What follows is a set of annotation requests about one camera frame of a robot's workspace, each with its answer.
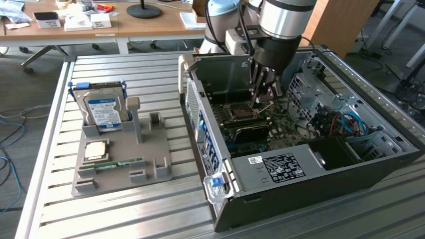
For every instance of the white desk frame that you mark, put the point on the white desk frame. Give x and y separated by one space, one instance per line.
402 22

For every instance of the white box with black lid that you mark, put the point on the white box with black lid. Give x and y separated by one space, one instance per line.
46 20

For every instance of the stack of papers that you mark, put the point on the stack of papers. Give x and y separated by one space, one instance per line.
190 22

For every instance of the silver disk bay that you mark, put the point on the silver disk bay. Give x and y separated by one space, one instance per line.
374 147
305 97

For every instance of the hard disk with blue frame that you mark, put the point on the hard disk with blue frame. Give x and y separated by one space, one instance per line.
98 109

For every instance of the black round lamp base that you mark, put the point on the black round lamp base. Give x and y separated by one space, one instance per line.
144 11

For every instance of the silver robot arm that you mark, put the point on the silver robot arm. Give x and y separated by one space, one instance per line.
285 15

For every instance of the small white box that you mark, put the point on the small white box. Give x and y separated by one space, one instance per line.
98 21

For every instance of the gray parts rack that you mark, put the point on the gray parts rack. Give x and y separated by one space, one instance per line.
125 152

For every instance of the red plastic object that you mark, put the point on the red plastic object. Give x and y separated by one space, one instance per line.
104 7

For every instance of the CPU socket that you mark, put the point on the CPU socket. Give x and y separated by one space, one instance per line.
239 112

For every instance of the open black PC case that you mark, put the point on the open black PC case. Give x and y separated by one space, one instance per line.
298 199

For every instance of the blue case latch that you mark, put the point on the blue case latch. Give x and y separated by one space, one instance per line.
215 181

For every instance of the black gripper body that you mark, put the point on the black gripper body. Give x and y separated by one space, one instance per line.
278 52

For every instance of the paper tag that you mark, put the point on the paper tag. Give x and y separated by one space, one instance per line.
16 26

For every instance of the CPU chip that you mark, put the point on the CPU chip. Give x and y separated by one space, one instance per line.
94 150

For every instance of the green motherboard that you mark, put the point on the green motherboard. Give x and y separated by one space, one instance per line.
285 124

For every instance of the wooden desk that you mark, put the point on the wooden desk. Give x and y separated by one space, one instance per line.
33 33

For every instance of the green RAM stick with label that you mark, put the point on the green RAM stick with label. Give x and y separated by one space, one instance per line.
112 164

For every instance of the graphics card with metal bracket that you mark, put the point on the graphics card with metal bracket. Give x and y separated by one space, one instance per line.
249 133

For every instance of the clear plastic bag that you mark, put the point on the clear plastic bag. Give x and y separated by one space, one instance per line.
13 13

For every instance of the white box stack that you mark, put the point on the white box stack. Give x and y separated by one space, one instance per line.
77 23

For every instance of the gray power supply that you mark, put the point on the gray power supply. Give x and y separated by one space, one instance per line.
251 179

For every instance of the beige bowl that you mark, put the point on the beige bowl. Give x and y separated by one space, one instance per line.
62 3

